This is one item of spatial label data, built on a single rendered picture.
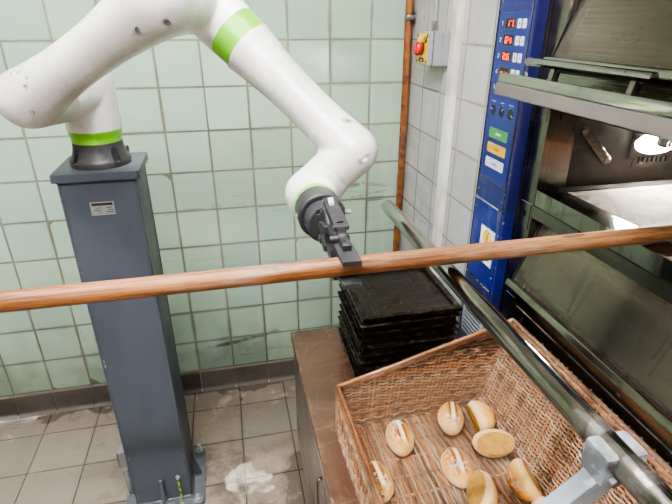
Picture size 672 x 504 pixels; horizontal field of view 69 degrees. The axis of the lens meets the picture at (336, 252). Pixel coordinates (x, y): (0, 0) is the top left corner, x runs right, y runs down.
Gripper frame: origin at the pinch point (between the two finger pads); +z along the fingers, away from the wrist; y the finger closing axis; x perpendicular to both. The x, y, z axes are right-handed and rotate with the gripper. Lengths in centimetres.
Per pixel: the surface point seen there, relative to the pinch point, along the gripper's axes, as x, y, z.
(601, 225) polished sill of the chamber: -53, 2, -9
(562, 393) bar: -16.6, 2.0, 31.0
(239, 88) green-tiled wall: 11, -12, -122
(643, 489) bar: -16.3, 2.3, 43.0
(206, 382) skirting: 36, 116, -120
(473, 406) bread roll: -39, 54, -20
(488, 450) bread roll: -37, 57, -8
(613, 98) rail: -39.3, -24.2, 2.0
